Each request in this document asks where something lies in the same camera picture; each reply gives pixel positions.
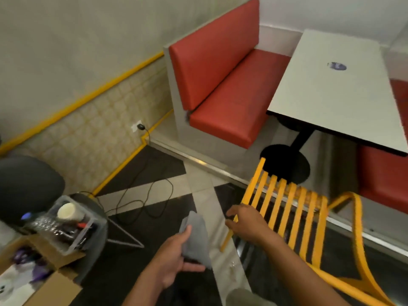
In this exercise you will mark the person's left hand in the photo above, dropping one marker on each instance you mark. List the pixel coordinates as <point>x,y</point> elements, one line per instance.
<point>165,264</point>

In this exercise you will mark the person's right hand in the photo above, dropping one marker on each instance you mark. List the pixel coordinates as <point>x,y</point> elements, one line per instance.
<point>250,224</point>

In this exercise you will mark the person's left thumb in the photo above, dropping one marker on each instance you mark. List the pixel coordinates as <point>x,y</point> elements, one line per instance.
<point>186,237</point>

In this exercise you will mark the person's right thumb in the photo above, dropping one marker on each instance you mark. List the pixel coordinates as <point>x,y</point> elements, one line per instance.
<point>231,224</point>

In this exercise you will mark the grey cloth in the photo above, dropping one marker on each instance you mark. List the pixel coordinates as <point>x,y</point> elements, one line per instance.
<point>197,238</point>

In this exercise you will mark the yellow slatted metal chair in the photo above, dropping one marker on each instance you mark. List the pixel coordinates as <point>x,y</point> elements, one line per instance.
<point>306,219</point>

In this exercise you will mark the person's right forearm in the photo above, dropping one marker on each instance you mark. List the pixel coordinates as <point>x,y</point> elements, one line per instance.
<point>293,270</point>

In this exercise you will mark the person's left forearm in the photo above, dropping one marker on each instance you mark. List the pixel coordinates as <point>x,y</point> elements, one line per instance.
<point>148,293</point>

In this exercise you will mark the yellow skirting trim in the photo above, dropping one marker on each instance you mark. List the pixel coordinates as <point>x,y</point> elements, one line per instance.
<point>127,162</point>

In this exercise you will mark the white cylindrical container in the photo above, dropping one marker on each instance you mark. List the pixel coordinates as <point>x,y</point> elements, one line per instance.
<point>69,211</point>

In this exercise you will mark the clear plastic storage bin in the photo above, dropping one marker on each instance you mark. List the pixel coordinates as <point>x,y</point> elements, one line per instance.
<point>63,232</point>

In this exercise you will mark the brown cardboard box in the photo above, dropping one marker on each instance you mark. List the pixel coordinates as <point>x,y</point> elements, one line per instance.
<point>54,289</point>

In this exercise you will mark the red cushioned booth bench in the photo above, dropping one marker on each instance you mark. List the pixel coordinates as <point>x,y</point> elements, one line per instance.
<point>382,175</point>
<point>223,76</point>

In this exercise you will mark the purple items in box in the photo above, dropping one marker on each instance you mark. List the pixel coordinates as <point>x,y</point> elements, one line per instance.
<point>30,261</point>

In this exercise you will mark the dark grey round chair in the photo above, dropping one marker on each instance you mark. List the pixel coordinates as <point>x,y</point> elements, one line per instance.
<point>28,184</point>

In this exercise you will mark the round blue sticker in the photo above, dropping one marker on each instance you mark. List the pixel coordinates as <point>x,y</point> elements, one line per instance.
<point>337,66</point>

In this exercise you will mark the white wall outlet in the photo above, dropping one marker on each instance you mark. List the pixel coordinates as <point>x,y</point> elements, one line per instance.
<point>135,126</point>

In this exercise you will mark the white table with black pedestal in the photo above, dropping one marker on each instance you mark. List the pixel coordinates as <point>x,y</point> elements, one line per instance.
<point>338,92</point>

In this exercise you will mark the yellow wall trim rail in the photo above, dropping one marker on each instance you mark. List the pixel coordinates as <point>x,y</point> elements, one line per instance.
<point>83,100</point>

